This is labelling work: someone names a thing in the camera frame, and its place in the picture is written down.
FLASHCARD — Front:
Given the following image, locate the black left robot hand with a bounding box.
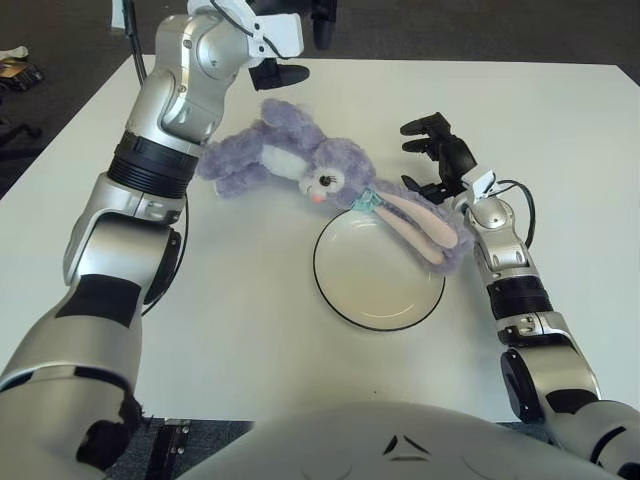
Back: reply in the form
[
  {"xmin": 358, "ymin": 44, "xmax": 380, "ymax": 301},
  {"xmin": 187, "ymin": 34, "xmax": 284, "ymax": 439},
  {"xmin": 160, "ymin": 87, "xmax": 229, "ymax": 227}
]
[{"xmin": 247, "ymin": 0, "xmax": 339, "ymax": 92}]

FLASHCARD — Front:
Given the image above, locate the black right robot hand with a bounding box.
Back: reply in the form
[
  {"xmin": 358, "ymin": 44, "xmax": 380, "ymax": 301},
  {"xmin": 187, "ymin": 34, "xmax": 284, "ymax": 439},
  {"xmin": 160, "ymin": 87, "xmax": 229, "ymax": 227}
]
[{"xmin": 399, "ymin": 112, "xmax": 479, "ymax": 204}]

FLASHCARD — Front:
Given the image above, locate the purple plush bunny doll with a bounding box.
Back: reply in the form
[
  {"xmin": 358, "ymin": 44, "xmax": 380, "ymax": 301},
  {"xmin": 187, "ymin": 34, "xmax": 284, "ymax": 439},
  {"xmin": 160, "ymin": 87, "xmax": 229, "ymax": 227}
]
[{"xmin": 197, "ymin": 98, "xmax": 476, "ymax": 277}]

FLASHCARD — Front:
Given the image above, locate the white plate with black rim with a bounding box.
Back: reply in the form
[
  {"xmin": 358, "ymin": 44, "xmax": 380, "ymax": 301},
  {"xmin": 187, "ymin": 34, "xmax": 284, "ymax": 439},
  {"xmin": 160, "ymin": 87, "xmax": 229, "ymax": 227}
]
[{"xmin": 311, "ymin": 209, "xmax": 446, "ymax": 332}]

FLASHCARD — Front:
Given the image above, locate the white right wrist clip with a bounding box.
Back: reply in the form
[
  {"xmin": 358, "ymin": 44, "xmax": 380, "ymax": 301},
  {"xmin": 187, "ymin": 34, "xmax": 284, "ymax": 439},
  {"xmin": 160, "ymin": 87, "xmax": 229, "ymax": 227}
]
[{"xmin": 462, "ymin": 168, "xmax": 500, "ymax": 202}]

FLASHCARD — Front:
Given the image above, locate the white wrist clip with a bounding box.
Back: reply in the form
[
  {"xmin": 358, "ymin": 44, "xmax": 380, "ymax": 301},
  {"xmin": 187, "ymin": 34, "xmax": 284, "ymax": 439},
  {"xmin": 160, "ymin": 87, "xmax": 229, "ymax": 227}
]
[
  {"xmin": 249, "ymin": 12, "xmax": 305, "ymax": 59},
  {"xmin": 462, "ymin": 168, "xmax": 500, "ymax": 202}
]

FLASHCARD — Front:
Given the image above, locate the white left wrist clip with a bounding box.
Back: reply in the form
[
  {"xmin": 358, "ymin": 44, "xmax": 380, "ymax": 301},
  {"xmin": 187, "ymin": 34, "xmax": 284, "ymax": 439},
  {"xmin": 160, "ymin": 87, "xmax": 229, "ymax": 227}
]
[{"xmin": 249, "ymin": 12, "xmax": 305, "ymax": 59}]

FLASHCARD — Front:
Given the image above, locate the black yellow box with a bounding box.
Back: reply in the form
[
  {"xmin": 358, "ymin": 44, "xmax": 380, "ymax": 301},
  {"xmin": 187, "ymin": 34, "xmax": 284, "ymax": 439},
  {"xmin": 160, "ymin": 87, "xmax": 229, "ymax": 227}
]
[{"xmin": 0, "ymin": 58, "xmax": 45, "ymax": 92}]

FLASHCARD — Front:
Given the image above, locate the black floor stand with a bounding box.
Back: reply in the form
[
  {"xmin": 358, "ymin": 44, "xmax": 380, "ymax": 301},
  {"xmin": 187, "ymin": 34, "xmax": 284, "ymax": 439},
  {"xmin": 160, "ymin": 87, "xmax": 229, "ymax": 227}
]
[{"xmin": 0, "ymin": 117, "xmax": 41, "ymax": 151}]

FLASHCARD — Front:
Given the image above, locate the grey robot torso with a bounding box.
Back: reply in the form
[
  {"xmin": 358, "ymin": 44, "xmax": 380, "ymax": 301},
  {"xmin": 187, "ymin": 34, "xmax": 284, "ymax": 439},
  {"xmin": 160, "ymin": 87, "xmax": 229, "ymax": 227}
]
[{"xmin": 169, "ymin": 397, "xmax": 640, "ymax": 480}]

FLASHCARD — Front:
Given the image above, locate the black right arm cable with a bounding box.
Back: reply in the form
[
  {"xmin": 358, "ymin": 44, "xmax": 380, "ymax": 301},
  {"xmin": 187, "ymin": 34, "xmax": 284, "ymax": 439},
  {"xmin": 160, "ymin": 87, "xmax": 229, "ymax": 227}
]
[{"xmin": 494, "ymin": 179, "xmax": 537, "ymax": 249}]

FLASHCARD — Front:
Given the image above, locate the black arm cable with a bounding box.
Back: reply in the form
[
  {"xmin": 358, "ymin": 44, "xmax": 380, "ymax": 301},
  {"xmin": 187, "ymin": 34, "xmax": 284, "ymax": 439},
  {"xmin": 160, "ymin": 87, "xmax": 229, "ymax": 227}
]
[
  {"xmin": 494, "ymin": 179, "xmax": 537, "ymax": 249},
  {"xmin": 122, "ymin": 0, "xmax": 189, "ymax": 316}
]

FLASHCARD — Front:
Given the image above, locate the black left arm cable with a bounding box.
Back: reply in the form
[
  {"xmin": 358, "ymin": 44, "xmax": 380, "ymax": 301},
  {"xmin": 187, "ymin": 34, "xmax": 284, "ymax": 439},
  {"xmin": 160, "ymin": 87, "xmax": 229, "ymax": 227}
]
[{"xmin": 122, "ymin": 0, "xmax": 189, "ymax": 316}]

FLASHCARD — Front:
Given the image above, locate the black under-table bracket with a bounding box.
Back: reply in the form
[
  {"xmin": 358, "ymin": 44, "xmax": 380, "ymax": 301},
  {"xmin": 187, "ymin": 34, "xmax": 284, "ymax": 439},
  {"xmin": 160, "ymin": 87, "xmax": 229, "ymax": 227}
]
[{"xmin": 149, "ymin": 418, "xmax": 191, "ymax": 480}]

